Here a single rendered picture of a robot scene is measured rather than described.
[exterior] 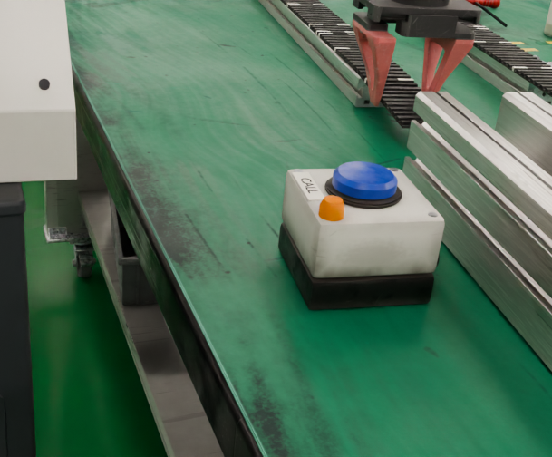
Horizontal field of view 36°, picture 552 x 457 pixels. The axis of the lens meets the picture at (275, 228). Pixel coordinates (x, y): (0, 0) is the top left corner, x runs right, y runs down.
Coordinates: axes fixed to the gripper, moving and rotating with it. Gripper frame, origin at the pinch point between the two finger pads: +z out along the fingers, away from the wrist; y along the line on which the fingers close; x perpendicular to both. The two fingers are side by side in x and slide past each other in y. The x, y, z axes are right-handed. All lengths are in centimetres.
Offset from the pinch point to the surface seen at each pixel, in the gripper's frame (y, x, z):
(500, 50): 17.6, 14.5, -0.6
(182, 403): -15, 29, 59
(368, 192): -13.9, -29.4, -4.1
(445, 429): -13.2, -42.5, 2.8
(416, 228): -11.4, -31.5, -2.7
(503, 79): 16.8, 11.2, 1.7
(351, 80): -2.8, 6.8, 0.7
